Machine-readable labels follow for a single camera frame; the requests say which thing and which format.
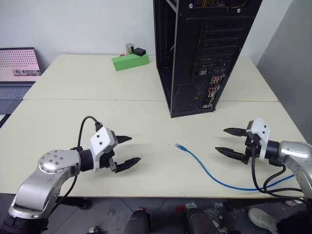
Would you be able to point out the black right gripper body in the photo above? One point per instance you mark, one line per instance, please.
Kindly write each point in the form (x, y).
(251, 146)

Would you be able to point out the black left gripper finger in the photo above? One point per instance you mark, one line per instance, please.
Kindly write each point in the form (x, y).
(124, 139)
(128, 164)

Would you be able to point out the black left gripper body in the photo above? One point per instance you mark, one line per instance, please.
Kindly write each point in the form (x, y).
(106, 159)

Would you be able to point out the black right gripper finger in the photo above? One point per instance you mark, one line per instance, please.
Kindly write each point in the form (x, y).
(231, 153)
(236, 131)

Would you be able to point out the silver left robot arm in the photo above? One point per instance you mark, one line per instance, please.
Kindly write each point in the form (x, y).
(51, 170)

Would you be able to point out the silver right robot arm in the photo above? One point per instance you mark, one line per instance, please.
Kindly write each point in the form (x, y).
(292, 152)

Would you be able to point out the black table leg foot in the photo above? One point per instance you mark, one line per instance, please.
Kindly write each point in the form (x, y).
(78, 202)

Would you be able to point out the dark rounded shape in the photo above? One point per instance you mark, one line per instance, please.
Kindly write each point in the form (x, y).
(137, 221)

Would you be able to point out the white shoe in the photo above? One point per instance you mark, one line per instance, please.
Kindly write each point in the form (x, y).
(263, 218)

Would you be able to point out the green rectangular box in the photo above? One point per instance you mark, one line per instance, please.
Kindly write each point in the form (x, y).
(130, 62)

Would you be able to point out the black computer tower case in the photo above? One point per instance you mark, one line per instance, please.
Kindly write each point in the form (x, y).
(195, 61)

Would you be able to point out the small black box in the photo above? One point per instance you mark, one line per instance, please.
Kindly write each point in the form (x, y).
(140, 51)

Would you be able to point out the silver metal cylinder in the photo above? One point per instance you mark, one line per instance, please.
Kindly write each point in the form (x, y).
(129, 48)

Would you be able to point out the laptop with pink screen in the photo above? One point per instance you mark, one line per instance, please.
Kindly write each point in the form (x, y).
(17, 65)

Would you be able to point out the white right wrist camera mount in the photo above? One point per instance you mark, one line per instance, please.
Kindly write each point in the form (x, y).
(260, 131)

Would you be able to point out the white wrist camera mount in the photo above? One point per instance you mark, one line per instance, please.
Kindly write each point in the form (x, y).
(260, 131)
(100, 141)

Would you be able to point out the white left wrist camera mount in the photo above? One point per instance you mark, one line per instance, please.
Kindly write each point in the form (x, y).
(100, 141)

